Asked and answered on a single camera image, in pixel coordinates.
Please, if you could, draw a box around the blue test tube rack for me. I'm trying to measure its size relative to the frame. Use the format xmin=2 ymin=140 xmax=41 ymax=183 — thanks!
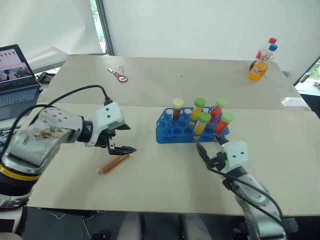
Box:
xmin=155 ymin=106 xmax=231 ymax=145

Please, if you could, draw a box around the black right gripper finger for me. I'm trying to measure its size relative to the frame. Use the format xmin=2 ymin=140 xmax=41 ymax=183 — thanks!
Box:
xmin=214 ymin=134 xmax=230 ymax=147
xmin=195 ymin=141 xmax=214 ymax=168

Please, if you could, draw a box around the red tube with green cap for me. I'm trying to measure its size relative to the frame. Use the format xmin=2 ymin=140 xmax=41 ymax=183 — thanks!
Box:
xmin=210 ymin=97 xmax=229 ymax=120
xmin=215 ymin=111 xmax=236 ymax=135

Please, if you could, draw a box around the orange-brown loose test tube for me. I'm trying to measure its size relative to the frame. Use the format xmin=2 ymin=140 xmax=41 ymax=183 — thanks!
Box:
xmin=97 ymin=154 xmax=134 ymax=176

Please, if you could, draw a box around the cola bottle red cap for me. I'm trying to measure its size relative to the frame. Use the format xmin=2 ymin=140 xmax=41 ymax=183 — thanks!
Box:
xmin=249 ymin=37 xmax=279 ymax=71

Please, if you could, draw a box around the brown tube with cream cap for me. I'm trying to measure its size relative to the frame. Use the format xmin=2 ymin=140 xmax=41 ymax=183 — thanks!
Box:
xmin=171 ymin=98 xmax=185 ymax=122

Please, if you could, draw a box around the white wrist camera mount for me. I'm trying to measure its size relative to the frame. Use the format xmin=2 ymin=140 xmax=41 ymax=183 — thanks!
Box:
xmin=221 ymin=139 xmax=249 ymax=174
xmin=84 ymin=101 xmax=125 ymax=148

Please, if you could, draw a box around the dark window frame post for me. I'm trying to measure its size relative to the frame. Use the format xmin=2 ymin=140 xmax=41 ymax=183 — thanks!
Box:
xmin=95 ymin=0 xmax=115 ymax=56

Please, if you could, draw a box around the yellow tube with green cap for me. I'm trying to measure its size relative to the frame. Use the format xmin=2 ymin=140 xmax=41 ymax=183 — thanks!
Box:
xmin=193 ymin=111 xmax=212 ymax=141
xmin=190 ymin=97 xmax=207 ymax=121

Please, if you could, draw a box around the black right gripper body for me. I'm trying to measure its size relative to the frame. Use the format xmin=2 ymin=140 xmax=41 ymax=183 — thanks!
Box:
xmin=209 ymin=150 xmax=228 ymax=172

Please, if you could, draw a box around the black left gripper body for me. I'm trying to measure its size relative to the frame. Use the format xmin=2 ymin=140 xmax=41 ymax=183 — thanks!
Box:
xmin=93 ymin=124 xmax=119 ymax=150

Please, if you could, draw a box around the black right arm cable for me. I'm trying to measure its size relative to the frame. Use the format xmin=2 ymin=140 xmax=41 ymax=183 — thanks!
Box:
xmin=206 ymin=163 xmax=288 ymax=230

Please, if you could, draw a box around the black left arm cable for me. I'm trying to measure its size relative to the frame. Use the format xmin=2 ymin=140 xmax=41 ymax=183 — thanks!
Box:
xmin=9 ymin=84 xmax=113 ymax=141

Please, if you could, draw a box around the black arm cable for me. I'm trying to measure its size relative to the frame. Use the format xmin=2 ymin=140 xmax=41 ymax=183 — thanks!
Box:
xmin=9 ymin=84 xmax=113 ymax=141
xmin=206 ymin=163 xmax=288 ymax=230

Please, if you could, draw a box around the white robot body shell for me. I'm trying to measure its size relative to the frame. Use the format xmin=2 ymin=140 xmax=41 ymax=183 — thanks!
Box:
xmin=0 ymin=193 xmax=29 ymax=236

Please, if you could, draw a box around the orange soda bottle blue cap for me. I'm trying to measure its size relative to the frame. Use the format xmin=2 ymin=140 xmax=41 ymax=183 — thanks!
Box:
xmin=247 ymin=44 xmax=279 ymax=82

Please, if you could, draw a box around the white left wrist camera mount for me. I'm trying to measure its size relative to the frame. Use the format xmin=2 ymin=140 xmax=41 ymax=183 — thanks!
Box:
xmin=84 ymin=101 xmax=125 ymax=148

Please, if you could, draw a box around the small black device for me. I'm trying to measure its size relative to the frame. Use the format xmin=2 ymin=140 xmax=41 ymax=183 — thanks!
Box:
xmin=36 ymin=71 xmax=55 ymax=85

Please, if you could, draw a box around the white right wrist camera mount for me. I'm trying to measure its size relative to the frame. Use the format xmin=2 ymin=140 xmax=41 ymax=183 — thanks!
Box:
xmin=221 ymin=139 xmax=249 ymax=174

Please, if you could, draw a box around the white hanging paper sheet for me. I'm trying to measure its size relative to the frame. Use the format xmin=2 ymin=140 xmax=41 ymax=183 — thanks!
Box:
xmin=0 ymin=0 xmax=104 ymax=74

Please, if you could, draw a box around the open grey laptop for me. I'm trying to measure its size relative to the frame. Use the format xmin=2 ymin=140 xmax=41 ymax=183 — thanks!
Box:
xmin=0 ymin=44 xmax=42 ymax=121

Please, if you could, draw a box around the red bottle opener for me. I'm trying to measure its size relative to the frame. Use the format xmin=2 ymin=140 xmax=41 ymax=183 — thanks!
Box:
xmin=112 ymin=70 xmax=129 ymax=84

